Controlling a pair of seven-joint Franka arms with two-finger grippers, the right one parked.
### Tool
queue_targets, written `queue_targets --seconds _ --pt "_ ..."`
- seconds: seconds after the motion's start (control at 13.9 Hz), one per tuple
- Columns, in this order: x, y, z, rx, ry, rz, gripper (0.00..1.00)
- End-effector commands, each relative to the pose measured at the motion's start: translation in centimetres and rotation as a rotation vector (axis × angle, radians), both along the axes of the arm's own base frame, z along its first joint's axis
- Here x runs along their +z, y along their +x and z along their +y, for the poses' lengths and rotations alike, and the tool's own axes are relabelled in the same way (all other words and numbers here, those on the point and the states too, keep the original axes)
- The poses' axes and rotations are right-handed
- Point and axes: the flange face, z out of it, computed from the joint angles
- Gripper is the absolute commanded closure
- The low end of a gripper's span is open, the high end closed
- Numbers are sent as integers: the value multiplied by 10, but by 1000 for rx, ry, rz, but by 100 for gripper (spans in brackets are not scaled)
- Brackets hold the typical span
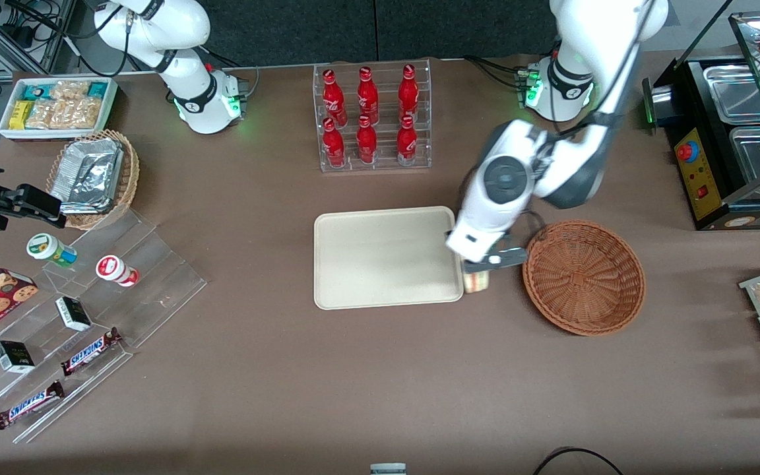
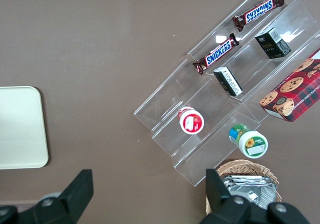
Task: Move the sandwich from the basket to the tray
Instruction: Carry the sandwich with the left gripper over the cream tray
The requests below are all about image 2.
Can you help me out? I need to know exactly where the Snickers chocolate bar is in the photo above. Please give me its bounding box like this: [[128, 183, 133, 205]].
[[232, 0, 286, 32], [192, 32, 240, 75]]

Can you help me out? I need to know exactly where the small black carton box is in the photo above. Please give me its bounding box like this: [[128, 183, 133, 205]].
[[254, 27, 292, 60], [213, 66, 244, 97]]

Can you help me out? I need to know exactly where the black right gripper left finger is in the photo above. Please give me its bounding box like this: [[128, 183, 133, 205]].
[[0, 169, 94, 224]]

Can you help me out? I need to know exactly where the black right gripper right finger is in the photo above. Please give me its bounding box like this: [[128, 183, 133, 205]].
[[199, 168, 311, 224]]

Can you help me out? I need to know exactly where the red lidded yogurt cup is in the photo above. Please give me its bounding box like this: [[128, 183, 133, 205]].
[[177, 106, 205, 135]]

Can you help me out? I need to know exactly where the white rectangular tray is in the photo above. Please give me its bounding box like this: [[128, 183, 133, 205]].
[[0, 85, 49, 170]]

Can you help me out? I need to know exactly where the red plaid cookie box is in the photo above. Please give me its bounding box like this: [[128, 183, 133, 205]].
[[258, 47, 320, 123]]

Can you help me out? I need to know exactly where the light tan wicker basket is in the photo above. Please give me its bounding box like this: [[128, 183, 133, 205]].
[[205, 159, 283, 215]]

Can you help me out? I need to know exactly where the silver foil packet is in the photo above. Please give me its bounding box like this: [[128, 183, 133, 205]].
[[221, 175, 277, 210]]

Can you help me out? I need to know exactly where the clear acrylic stepped shelf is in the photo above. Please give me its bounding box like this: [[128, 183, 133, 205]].
[[133, 0, 320, 187]]

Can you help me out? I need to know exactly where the green lidded sunflower cup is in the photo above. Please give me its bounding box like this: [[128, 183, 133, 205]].
[[228, 123, 269, 159]]

